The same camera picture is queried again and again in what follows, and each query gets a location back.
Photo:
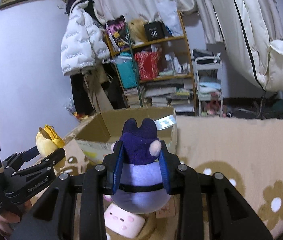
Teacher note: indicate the beige patterned carpet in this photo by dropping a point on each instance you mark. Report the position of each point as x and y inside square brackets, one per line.
[248, 152]

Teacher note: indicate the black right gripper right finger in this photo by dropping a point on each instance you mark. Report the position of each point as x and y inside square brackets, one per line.
[229, 216]

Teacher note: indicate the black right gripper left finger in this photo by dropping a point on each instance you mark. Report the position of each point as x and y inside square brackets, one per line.
[74, 203]

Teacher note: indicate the left hand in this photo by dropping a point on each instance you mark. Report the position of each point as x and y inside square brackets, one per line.
[6, 220]

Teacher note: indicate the cream duvet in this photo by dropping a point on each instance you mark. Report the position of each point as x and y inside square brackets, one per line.
[253, 37]

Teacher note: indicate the white rolling cart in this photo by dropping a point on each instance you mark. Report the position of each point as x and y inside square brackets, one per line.
[209, 88]

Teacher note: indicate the black box number 40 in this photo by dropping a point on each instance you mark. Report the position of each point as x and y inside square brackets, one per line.
[154, 30]

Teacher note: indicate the stack of books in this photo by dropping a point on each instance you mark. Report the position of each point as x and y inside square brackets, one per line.
[175, 92]

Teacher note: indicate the red gift bag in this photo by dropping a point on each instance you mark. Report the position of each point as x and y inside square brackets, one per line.
[147, 62]

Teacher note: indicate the yellow plush toy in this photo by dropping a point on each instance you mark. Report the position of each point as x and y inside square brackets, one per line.
[48, 141]

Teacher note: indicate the teal bag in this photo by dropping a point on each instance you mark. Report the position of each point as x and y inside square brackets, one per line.
[124, 66]

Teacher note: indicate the wooden bookshelf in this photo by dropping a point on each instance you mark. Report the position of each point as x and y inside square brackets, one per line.
[130, 37]

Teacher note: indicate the pink white square plush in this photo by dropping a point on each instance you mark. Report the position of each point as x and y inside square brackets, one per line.
[122, 222]

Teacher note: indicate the purple plush doll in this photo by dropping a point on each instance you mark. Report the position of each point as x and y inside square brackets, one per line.
[141, 187]

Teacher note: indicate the white puffer jacket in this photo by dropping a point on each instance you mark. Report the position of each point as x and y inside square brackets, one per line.
[83, 47]

